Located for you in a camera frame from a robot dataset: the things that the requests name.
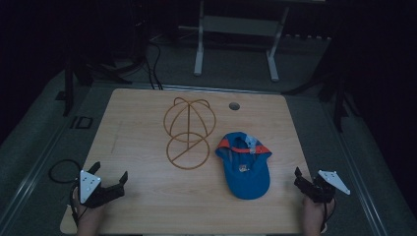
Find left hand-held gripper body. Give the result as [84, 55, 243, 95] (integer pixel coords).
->
[79, 169, 126, 209]

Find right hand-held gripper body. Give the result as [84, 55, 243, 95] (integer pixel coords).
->
[293, 169, 351, 205]

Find blue cap with orange band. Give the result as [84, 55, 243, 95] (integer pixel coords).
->
[214, 131, 273, 201]

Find golden wire hat rack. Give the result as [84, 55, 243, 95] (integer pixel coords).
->
[162, 96, 217, 171]

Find person's left hand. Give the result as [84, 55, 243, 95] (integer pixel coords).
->
[72, 186, 106, 236]

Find person's right hand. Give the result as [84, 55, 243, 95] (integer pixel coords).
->
[302, 194, 336, 236]

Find black metal stand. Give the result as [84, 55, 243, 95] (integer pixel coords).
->
[54, 48, 94, 118]
[281, 65, 361, 134]

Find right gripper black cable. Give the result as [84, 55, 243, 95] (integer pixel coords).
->
[320, 196, 337, 232]

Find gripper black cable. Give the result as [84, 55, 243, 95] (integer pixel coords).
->
[320, 196, 337, 232]
[68, 184, 90, 228]

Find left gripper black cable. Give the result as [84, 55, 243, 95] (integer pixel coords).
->
[68, 184, 90, 228]

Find black cable loop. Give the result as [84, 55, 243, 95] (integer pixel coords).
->
[48, 158, 83, 185]

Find black floor cables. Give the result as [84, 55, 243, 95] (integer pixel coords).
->
[86, 38, 164, 90]

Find white metal stand frame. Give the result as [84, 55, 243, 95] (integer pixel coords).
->
[193, 0, 291, 83]

